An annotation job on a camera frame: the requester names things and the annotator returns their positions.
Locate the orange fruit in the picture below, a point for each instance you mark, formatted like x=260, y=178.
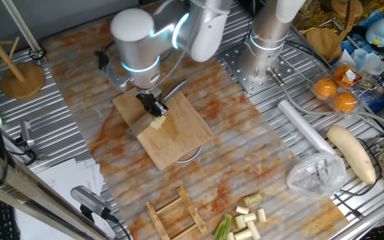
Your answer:
x=324, y=87
x=338, y=74
x=344, y=101

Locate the clear plastic fruit container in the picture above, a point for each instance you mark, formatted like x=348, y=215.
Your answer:
x=358, y=83

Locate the clear plastic bag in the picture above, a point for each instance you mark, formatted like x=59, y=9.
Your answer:
x=315, y=176

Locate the wooden stand with round base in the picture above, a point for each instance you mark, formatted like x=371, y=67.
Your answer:
x=23, y=81

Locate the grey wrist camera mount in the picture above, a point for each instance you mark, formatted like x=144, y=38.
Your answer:
x=117, y=78

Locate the steel cleaver knife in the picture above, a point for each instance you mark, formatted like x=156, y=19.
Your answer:
x=140, y=126

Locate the pale green scallion piece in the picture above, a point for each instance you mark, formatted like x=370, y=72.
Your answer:
x=253, y=199

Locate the wooden disc holder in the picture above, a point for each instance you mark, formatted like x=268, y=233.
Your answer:
x=323, y=41

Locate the aluminium frame beam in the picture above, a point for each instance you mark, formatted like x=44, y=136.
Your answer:
x=28, y=193

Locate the orange marble pattern mat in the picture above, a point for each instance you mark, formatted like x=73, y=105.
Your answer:
x=262, y=150

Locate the white daikon radish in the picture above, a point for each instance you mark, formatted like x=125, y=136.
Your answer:
x=352, y=153

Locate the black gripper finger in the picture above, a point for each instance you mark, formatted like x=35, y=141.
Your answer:
x=152, y=110
x=161, y=108

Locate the white scallion stalk piece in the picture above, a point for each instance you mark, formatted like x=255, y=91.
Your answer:
x=158, y=122

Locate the wooden knife rack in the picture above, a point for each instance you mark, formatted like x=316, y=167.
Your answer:
x=192, y=208

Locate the wooden cutting board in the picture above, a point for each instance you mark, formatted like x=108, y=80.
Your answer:
x=182, y=136

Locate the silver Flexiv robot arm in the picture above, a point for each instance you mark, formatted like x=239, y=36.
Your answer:
x=138, y=53

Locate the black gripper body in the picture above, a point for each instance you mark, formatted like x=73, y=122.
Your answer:
x=148, y=100

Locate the white paper stack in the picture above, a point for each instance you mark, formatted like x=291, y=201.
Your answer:
x=62, y=173

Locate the light blue plush toy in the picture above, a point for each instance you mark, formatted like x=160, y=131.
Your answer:
x=380, y=31

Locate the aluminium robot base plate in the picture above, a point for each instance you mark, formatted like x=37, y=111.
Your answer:
x=235, y=71

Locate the silver camera with black mount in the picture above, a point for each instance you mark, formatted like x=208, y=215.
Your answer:
x=88, y=200

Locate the small silver camera on clamp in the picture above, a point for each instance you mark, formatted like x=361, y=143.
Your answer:
x=26, y=131

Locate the green scallion leaf bunch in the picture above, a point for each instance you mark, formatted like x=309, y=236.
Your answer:
x=223, y=226

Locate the white plastic wrap roll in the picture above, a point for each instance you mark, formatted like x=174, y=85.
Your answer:
x=303, y=128

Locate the clear plastic cups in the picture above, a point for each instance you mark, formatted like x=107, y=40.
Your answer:
x=367, y=61

